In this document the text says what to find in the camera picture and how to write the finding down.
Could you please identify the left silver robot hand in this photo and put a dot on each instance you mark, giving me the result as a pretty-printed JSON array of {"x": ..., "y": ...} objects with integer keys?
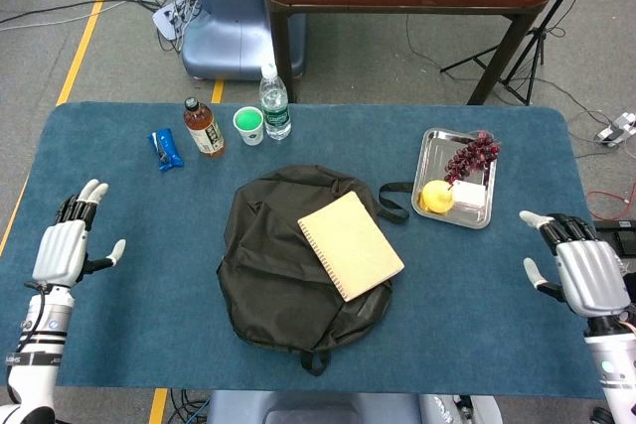
[{"x": 62, "y": 250}]

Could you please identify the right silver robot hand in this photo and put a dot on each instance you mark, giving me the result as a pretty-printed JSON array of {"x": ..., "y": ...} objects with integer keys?
[{"x": 591, "y": 275}]

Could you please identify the black fabric backpack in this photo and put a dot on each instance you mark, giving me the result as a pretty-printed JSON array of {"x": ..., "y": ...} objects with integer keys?
[{"x": 273, "y": 255}]

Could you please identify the kraft spiral notebook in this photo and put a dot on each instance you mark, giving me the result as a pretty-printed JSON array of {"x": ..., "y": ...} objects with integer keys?
[{"x": 350, "y": 245}]

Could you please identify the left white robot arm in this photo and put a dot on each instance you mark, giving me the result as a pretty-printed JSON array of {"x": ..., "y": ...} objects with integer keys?
[{"x": 40, "y": 344}]

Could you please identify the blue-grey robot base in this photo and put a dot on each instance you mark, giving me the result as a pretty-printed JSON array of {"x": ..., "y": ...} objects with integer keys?
[{"x": 233, "y": 22}]

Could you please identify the black floor box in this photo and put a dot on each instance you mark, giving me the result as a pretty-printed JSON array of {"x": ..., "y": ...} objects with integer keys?
[{"x": 621, "y": 230}]

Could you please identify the blue carpet table mat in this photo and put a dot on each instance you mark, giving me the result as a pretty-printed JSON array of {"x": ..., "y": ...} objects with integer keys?
[{"x": 149, "y": 220}]

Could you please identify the blue snack packet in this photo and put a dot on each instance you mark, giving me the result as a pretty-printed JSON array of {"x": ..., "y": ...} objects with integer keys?
[{"x": 166, "y": 150}]

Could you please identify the white rectangular block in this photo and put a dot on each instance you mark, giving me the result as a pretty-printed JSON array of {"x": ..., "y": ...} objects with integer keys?
[{"x": 469, "y": 194}]

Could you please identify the white power strip with plugs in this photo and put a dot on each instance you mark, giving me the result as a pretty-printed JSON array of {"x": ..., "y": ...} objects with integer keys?
[
  {"x": 616, "y": 131},
  {"x": 166, "y": 19}
]

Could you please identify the bunch of red grapes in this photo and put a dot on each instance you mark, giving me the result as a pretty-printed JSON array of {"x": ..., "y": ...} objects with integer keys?
[{"x": 469, "y": 156}]

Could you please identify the amber tea bottle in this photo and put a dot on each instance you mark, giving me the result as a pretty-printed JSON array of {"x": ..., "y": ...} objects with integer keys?
[{"x": 204, "y": 131}]

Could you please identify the steel rectangular tray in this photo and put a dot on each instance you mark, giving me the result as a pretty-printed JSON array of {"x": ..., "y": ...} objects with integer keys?
[{"x": 437, "y": 151}]

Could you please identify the paper cup with green liquid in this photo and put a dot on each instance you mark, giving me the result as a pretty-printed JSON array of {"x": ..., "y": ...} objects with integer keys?
[{"x": 248, "y": 126}]

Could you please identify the black tripod stand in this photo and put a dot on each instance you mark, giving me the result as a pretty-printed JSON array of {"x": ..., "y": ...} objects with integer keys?
[{"x": 529, "y": 54}]

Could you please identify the clear water bottle green label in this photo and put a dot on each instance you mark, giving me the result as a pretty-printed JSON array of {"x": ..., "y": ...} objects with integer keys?
[{"x": 274, "y": 106}]

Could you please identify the grey robot torso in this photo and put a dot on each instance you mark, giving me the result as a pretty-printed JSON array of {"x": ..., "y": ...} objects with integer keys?
[{"x": 323, "y": 409}]

